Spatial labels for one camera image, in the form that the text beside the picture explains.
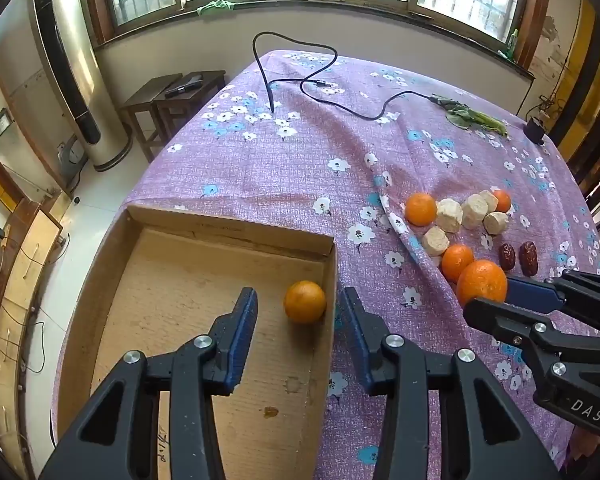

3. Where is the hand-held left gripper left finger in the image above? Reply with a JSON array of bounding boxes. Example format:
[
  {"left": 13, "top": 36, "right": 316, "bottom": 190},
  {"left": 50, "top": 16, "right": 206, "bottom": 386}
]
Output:
[{"left": 39, "top": 287, "right": 259, "bottom": 480}]

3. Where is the black cable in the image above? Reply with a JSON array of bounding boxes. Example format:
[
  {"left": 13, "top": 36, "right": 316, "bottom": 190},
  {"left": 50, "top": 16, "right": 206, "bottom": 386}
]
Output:
[{"left": 252, "top": 32, "right": 448, "bottom": 122}]

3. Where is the corn piece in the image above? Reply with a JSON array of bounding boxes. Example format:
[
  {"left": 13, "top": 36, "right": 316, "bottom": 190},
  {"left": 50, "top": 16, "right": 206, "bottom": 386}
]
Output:
[
  {"left": 483, "top": 211, "right": 510, "bottom": 235},
  {"left": 461, "top": 193, "right": 491, "bottom": 230}
]

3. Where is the cardboard box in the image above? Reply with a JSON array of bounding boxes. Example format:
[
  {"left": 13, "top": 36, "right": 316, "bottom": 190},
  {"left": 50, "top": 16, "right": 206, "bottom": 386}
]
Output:
[{"left": 55, "top": 204, "right": 338, "bottom": 480}]

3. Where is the purple floral tablecloth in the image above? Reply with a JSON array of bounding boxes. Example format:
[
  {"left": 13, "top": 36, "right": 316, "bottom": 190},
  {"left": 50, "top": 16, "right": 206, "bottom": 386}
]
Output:
[{"left": 50, "top": 49, "right": 600, "bottom": 480}]

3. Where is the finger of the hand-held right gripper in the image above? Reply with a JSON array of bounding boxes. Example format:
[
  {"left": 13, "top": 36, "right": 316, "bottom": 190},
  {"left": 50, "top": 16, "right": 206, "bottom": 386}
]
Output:
[
  {"left": 505, "top": 269, "right": 600, "bottom": 334},
  {"left": 462, "top": 296, "right": 600, "bottom": 392}
]

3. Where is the green leafy vegetable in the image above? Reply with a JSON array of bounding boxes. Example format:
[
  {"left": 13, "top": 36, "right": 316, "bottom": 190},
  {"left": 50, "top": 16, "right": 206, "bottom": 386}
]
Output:
[{"left": 430, "top": 92, "right": 510, "bottom": 136}]

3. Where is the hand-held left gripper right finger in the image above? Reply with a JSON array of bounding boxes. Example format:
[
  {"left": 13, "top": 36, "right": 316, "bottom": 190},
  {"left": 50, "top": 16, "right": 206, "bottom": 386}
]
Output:
[{"left": 340, "top": 286, "right": 561, "bottom": 480}]

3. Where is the standing air conditioner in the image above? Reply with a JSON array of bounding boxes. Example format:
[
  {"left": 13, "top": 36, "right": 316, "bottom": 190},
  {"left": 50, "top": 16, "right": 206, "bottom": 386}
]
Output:
[{"left": 27, "top": 0, "right": 133, "bottom": 173}]

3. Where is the green cloth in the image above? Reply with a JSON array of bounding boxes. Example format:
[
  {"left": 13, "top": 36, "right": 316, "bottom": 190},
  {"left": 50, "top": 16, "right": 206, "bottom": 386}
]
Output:
[{"left": 196, "top": 0, "right": 238, "bottom": 17}]

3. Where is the small black device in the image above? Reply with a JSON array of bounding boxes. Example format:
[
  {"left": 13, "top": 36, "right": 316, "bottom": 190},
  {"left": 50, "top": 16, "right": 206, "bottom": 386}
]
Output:
[{"left": 523, "top": 110, "right": 551, "bottom": 147}]

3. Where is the low wooden cabinet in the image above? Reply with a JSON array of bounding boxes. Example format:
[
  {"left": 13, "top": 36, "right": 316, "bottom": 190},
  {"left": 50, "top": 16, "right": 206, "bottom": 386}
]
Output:
[{"left": 0, "top": 195, "right": 66, "bottom": 461}]

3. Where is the corn piece between oranges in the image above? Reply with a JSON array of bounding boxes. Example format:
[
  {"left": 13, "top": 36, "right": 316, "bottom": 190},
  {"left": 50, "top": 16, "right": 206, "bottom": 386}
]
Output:
[{"left": 461, "top": 193, "right": 491, "bottom": 230}]

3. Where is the black remote control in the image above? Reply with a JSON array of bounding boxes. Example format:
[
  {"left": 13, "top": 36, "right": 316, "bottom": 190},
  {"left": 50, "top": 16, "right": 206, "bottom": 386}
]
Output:
[{"left": 165, "top": 74, "right": 203, "bottom": 98}]

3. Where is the dark wooden stool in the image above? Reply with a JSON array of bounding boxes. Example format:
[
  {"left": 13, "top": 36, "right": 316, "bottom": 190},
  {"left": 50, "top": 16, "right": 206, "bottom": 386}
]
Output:
[
  {"left": 120, "top": 74, "right": 183, "bottom": 163},
  {"left": 152, "top": 71, "right": 227, "bottom": 141}
]

